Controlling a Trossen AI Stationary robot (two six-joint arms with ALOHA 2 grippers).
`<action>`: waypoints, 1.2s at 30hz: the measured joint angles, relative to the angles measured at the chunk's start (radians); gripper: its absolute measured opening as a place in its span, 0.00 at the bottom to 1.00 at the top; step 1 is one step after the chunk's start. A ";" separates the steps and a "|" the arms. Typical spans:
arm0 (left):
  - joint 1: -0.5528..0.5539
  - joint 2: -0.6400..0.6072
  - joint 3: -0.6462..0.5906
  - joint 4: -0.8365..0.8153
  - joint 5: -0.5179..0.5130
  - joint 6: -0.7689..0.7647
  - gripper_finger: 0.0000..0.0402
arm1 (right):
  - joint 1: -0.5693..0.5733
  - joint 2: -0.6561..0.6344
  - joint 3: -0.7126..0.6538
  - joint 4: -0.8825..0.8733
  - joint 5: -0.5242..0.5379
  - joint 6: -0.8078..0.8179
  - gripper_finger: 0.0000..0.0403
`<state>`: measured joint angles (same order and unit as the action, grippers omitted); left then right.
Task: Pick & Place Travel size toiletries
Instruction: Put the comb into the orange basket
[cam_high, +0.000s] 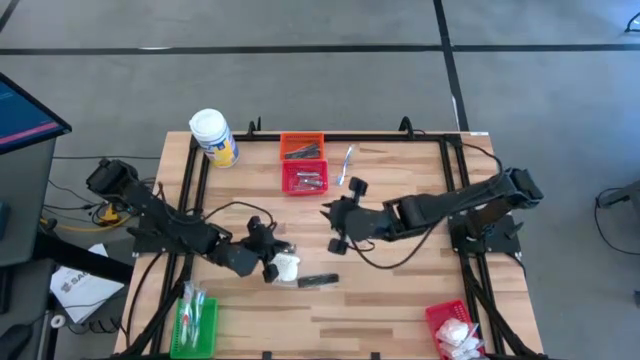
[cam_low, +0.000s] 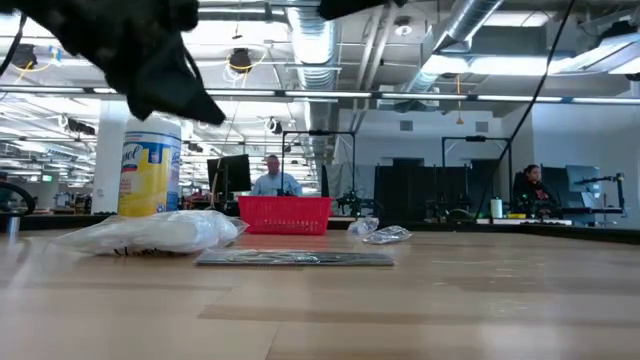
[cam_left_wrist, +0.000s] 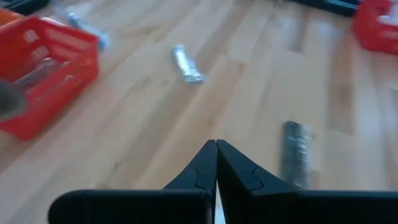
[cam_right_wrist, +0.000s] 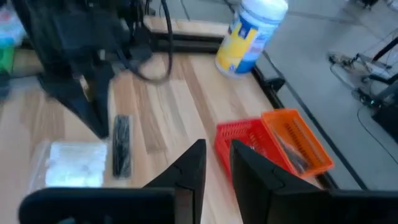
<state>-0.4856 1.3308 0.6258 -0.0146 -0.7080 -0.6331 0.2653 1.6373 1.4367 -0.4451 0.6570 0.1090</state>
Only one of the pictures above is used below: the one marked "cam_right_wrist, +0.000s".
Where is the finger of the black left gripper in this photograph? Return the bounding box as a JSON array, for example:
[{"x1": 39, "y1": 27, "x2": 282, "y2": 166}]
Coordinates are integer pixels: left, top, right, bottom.
[
  {"x1": 37, "y1": 73, "x2": 106, "y2": 138},
  {"x1": 88, "y1": 63, "x2": 116, "y2": 139}
]

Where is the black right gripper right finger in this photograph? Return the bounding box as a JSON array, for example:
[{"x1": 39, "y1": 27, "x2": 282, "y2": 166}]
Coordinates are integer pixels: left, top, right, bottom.
[{"x1": 229, "y1": 139, "x2": 398, "y2": 224}]

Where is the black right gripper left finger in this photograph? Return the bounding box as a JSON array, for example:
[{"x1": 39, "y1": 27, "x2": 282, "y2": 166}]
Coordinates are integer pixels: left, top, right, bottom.
[{"x1": 17, "y1": 139, "x2": 207, "y2": 224}]

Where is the cotton pads plastic bag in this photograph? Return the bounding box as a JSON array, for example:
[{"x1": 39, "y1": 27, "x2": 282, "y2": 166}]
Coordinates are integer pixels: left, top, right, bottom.
[{"x1": 27, "y1": 139, "x2": 108, "y2": 194}]

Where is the packaged red toothbrush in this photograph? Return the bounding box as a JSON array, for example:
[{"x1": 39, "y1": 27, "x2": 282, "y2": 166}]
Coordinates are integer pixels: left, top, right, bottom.
[{"x1": 0, "y1": 6, "x2": 24, "y2": 32}]

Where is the small red plastic basket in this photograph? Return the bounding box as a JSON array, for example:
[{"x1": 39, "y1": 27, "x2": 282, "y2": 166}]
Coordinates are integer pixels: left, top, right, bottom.
[{"x1": 213, "y1": 118, "x2": 293, "y2": 181}]

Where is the orange plastic basket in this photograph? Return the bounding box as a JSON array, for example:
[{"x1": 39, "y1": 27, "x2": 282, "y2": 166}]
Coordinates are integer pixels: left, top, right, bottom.
[{"x1": 261, "y1": 108, "x2": 335, "y2": 179}]

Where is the Lysol wipes canister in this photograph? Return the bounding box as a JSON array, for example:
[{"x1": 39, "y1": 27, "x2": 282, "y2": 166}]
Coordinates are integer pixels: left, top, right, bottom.
[{"x1": 214, "y1": 0, "x2": 289, "y2": 78}]

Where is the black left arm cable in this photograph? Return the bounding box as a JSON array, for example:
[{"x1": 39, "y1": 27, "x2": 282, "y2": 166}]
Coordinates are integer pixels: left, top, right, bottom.
[{"x1": 118, "y1": 0, "x2": 174, "y2": 85}]

